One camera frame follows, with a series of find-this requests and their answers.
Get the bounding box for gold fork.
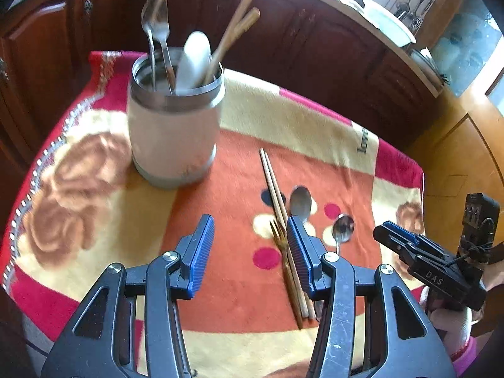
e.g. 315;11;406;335
269;220;304;330

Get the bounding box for white plastic basin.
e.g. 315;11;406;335
362;0;417;48

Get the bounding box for silver steel fork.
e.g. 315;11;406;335
146;0;176;96

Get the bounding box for floral printed blanket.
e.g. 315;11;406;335
0;50;426;378

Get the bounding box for small steel spoon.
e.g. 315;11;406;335
332;214;356;256

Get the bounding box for brown wooden kitchen cabinets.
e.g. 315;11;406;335
0;0;442;190

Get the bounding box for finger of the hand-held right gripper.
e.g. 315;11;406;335
373;225;418;268
383;221;450;262

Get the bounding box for white ceramic spoon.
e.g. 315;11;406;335
175;31;212;95

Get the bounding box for metal bowl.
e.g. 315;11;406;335
409;47;450;87

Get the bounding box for yellow wooden door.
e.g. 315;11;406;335
405;83;504;253

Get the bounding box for blue frosted glass panel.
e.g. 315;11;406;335
429;0;504;97

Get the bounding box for row of hanging kitchen tools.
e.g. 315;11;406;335
388;0;434;32

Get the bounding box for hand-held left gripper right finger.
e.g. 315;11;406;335
286;215;454;378

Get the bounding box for stone kitchen countertop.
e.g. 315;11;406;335
8;0;444;97

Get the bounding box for white steel utensil canister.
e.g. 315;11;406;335
127;46;226;189

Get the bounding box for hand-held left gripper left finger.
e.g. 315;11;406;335
40;213;215;378

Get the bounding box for person's right hand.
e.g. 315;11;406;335
419;287;473;359

